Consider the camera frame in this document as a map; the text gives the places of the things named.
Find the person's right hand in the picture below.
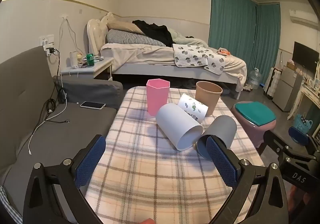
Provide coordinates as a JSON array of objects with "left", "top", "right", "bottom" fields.
[{"left": 287, "top": 185, "right": 310, "bottom": 224}]

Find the checked cloth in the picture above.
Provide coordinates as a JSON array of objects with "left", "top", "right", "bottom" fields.
[{"left": 0, "top": 185, "right": 23, "bottom": 224}]

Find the black clothing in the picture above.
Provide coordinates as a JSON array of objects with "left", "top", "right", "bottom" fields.
[{"left": 132, "top": 20, "right": 174, "bottom": 47}]

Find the white charging cable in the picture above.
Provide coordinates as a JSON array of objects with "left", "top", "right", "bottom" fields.
[{"left": 28, "top": 90, "right": 68, "bottom": 156}]

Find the brown paper cup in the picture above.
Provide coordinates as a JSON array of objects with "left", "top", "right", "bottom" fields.
[{"left": 195, "top": 81, "right": 223, "bottom": 117}]

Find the black cable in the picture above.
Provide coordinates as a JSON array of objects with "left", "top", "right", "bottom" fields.
[{"left": 46, "top": 48, "right": 71, "bottom": 124}]

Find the grey small fridge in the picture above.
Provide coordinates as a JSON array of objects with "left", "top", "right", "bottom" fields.
[{"left": 272, "top": 65, "right": 304, "bottom": 112}]

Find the grey sofa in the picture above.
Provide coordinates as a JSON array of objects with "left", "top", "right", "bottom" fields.
[{"left": 0, "top": 46, "right": 124, "bottom": 214}]

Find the teal curtain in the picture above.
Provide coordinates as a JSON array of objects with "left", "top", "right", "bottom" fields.
[{"left": 208, "top": 0, "right": 282, "bottom": 70}]

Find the large water bottle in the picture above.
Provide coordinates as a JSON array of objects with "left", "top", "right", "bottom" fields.
[{"left": 249, "top": 68, "right": 262, "bottom": 90}]

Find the grey cup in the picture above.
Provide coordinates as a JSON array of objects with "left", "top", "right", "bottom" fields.
[{"left": 196, "top": 115, "right": 237, "bottom": 161}]

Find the plain white cup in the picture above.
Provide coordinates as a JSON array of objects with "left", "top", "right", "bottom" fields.
[{"left": 155, "top": 103, "right": 203, "bottom": 151}]

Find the blue basket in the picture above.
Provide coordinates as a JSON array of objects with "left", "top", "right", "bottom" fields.
[{"left": 292, "top": 113, "right": 313, "bottom": 135}]

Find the leaf printed blanket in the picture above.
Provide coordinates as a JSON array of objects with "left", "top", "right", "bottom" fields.
[{"left": 173, "top": 44, "right": 227, "bottom": 75}]

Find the pink stool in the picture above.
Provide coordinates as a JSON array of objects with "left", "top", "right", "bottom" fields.
[{"left": 231, "top": 101, "right": 277, "bottom": 151}]

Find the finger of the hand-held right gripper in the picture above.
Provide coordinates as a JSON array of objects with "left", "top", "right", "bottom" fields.
[
  {"left": 263, "top": 130, "right": 294, "bottom": 162},
  {"left": 288, "top": 126, "right": 320, "bottom": 158}
]

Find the white bed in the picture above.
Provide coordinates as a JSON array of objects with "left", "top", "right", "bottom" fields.
[{"left": 87, "top": 12, "right": 248, "bottom": 100}]

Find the white printed cup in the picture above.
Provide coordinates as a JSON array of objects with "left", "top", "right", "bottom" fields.
[{"left": 177, "top": 93, "right": 209, "bottom": 125}]

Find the plaid tablecloth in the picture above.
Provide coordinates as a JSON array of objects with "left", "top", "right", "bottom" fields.
[{"left": 85, "top": 86, "right": 265, "bottom": 224}]

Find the white ornate dresser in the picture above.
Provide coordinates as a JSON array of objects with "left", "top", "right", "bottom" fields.
[{"left": 287, "top": 82, "right": 320, "bottom": 138}]

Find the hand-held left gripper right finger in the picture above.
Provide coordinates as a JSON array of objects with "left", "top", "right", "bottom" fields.
[{"left": 205, "top": 135, "right": 291, "bottom": 224}]

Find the pink hexagonal cup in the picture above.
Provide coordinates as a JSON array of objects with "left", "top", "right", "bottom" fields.
[{"left": 146, "top": 79, "right": 170, "bottom": 117}]

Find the white wall cable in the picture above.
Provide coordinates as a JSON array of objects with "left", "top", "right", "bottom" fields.
[{"left": 59, "top": 14, "right": 83, "bottom": 55}]

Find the white smartphone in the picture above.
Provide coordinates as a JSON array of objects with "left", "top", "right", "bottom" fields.
[{"left": 80, "top": 101, "right": 106, "bottom": 110}]

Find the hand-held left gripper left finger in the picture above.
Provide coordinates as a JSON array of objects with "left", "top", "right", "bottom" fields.
[{"left": 23, "top": 135, "right": 107, "bottom": 224}]

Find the white suitcase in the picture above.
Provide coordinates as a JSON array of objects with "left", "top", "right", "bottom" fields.
[{"left": 264, "top": 67, "right": 282, "bottom": 100}]

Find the white wall socket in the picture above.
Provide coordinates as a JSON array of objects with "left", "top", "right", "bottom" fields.
[{"left": 39, "top": 35, "right": 55, "bottom": 46}]

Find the white air conditioner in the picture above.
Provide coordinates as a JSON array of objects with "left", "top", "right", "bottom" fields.
[{"left": 289, "top": 9, "right": 320, "bottom": 30}]

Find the teal seat cushion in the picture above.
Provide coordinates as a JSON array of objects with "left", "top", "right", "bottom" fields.
[{"left": 235, "top": 101, "right": 276, "bottom": 126}]

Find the black television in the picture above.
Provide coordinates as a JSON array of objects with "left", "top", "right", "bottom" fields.
[{"left": 292, "top": 41, "right": 320, "bottom": 75}]

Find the checked pillow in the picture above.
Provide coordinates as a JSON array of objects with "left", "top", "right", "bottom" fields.
[{"left": 106, "top": 29, "right": 166, "bottom": 47}]

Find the white nightstand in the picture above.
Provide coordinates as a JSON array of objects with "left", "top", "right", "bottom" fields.
[{"left": 61, "top": 57, "right": 114, "bottom": 81}]

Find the white tumbler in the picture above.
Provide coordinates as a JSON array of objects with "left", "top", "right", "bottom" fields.
[{"left": 69, "top": 51, "right": 78, "bottom": 68}]

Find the beige pillow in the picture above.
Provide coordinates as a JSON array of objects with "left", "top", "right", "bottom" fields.
[{"left": 101, "top": 12, "right": 145, "bottom": 35}]

